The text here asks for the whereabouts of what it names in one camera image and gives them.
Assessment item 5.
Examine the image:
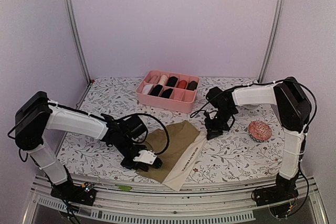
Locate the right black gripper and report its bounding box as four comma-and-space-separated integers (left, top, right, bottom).
205, 107, 236, 140

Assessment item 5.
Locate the khaki underwear cream waistband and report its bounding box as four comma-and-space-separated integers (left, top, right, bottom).
136, 121, 207, 191

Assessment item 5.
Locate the pink divided storage box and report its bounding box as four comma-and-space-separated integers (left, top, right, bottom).
136, 70, 200, 113

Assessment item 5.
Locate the black underwear white trim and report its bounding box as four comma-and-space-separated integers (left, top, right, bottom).
161, 88, 173, 99

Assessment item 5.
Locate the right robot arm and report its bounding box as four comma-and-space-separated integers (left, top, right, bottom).
204, 77, 317, 201

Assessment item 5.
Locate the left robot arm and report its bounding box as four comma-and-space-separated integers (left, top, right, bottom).
7, 91, 163, 200

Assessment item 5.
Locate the olive rolled underwear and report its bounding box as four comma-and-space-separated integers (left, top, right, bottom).
186, 81, 198, 91

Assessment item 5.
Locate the red rolled underwear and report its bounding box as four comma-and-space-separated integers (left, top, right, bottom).
176, 80, 188, 89

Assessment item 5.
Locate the black rolled underwear back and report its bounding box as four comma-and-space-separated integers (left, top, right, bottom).
166, 76, 178, 87

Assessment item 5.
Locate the black rolled underwear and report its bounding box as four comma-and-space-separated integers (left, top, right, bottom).
149, 84, 163, 97
166, 76, 178, 87

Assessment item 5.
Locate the black rolled underwear front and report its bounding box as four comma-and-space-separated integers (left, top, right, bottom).
149, 84, 163, 97

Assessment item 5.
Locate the beige rolled underwear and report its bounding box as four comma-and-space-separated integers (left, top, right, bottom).
158, 74, 168, 86

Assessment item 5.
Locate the green tape scrap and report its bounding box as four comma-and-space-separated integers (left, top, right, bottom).
118, 185, 132, 191

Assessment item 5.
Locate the floral table mat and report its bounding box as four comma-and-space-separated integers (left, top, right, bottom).
58, 77, 285, 184

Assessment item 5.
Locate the white bowl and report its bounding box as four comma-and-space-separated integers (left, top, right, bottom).
245, 104, 259, 109

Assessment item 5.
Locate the red patterned bowl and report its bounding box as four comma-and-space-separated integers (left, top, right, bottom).
248, 121, 272, 143

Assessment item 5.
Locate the pink folded cloth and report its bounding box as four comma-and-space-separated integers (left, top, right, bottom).
148, 76, 158, 84

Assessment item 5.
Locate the white folded cloth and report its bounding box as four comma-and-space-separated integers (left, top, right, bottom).
141, 84, 153, 95

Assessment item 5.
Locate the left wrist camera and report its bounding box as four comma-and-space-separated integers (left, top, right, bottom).
133, 150, 157, 165

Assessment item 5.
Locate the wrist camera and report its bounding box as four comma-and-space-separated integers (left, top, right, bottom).
203, 111, 217, 120
133, 150, 157, 165

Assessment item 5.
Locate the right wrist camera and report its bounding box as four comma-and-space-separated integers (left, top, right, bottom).
203, 111, 217, 120

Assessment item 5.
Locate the aluminium front rail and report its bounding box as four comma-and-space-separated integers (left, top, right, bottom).
23, 174, 329, 224

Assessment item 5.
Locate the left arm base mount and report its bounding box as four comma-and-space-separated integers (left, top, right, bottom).
51, 180, 97, 206

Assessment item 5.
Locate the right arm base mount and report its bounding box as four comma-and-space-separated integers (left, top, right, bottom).
251, 174, 299, 219

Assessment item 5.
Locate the right aluminium frame post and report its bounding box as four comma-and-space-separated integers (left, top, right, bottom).
258, 0, 285, 82

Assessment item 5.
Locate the aluminium frame post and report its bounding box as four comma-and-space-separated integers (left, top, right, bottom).
64, 0, 92, 85
258, 0, 285, 82

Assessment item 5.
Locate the left aluminium frame post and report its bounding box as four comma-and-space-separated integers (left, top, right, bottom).
64, 0, 92, 85

